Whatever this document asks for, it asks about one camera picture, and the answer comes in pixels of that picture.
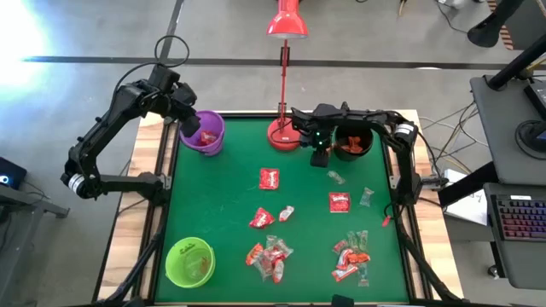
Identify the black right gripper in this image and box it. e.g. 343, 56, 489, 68
299, 119, 336, 169

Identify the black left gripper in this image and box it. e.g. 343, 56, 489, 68
148, 65, 203, 139

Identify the clear green candy wrapper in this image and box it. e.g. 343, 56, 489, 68
358, 186, 375, 208

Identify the clear candy wrapper red print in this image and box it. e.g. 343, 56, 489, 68
276, 238, 295, 258

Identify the orange white printed candy wrapper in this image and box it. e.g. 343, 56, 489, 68
271, 258, 286, 285

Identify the red white candy bar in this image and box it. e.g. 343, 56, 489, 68
331, 264, 360, 283

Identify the purple plastic bucket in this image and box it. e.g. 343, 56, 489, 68
178, 109, 226, 157

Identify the black plastic bucket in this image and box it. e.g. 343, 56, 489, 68
332, 123, 375, 162

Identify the red desk lamp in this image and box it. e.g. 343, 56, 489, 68
264, 0, 310, 152

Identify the green table mat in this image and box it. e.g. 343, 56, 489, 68
154, 115, 410, 304

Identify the green plastic bucket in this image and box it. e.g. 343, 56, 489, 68
165, 236, 217, 290

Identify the white paper sheet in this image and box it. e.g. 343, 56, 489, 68
443, 168, 491, 227

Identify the grey stand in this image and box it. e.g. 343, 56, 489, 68
0, 183, 71, 219

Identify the grey desk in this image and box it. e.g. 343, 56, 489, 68
468, 74, 546, 188

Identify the black tablet blue light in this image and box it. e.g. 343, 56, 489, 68
0, 156, 28, 191

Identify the backlit black keyboard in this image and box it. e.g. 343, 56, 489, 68
489, 194, 546, 243

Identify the black round device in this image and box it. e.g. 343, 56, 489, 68
514, 119, 546, 161

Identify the black stand foot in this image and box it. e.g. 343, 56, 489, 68
466, 0, 526, 49

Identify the black pole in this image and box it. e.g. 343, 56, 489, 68
487, 32, 546, 91

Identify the striped floor mat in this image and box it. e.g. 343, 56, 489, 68
485, 0, 515, 51

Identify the grey keyboard shelf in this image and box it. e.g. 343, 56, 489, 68
483, 182, 546, 292

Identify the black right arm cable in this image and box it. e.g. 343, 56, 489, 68
268, 119, 308, 146

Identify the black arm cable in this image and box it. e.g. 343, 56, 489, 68
113, 34, 191, 93
268, 119, 308, 146

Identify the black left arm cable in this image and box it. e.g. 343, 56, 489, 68
113, 34, 191, 93

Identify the black metal table frame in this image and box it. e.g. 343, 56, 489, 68
91, 101, 466, 307

